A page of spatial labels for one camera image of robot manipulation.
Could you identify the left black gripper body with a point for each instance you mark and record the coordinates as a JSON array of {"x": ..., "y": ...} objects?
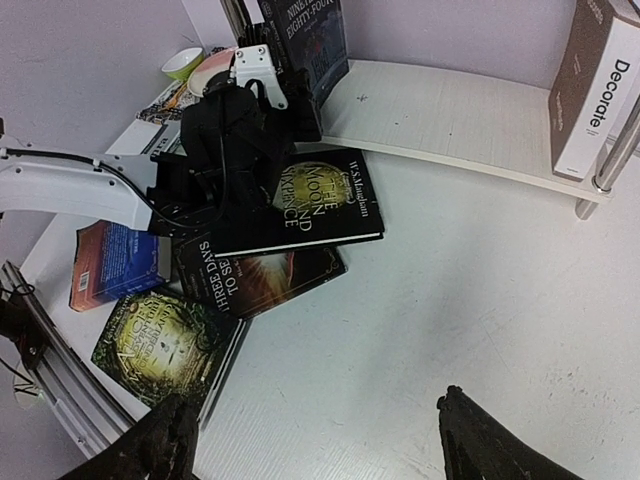
[{"x": 302, "y": 112}]

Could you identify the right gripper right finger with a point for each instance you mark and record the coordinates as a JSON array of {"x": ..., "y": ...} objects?
[{"x": 476, "y": 446}]

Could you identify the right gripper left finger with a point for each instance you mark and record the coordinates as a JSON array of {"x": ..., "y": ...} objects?
[{"x": 161, "y": 445}]

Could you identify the black gold-circle book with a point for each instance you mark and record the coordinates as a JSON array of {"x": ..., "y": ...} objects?
[{"x": 323, "y": 198}]

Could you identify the dark blue barcode book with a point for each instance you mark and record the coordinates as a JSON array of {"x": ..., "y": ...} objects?
[{"x": 311, "y": 35}]

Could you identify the grey ianra book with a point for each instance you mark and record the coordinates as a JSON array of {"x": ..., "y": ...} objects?
[{"x": 142, "y": 137}]

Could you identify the blue orange paperback book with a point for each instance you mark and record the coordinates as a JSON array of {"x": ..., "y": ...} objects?
[{"x": 112, "y": 261}]

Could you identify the Decorate Furniture large book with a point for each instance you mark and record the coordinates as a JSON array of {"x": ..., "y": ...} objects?
[{"x": 595, "y": 77}]

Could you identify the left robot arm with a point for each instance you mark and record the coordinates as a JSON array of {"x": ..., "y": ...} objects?
[{"x": 236, "y": 142}]

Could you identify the white two-tier shelf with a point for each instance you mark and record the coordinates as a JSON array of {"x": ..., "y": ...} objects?
[{"x": 430, "y": 80}]

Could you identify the green Alice book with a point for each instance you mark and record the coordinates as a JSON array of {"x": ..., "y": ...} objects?
[{"x": 158, "y": 343}]

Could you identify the pink white plate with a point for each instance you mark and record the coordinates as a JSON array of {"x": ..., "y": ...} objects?
[{"x": 213, "y": 65}]

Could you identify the green bowl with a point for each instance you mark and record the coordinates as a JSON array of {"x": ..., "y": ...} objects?
[{"x": 182, "y": 64}]

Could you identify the patterned placemat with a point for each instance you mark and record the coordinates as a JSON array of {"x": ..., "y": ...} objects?
[{"x": 169, "y": 105}]

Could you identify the dark Days book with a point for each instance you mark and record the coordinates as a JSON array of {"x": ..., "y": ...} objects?
[{"x": 249, "y": 286}]

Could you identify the aluminium front rail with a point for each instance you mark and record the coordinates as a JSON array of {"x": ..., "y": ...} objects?
[{"x": 86, "y": 410}]

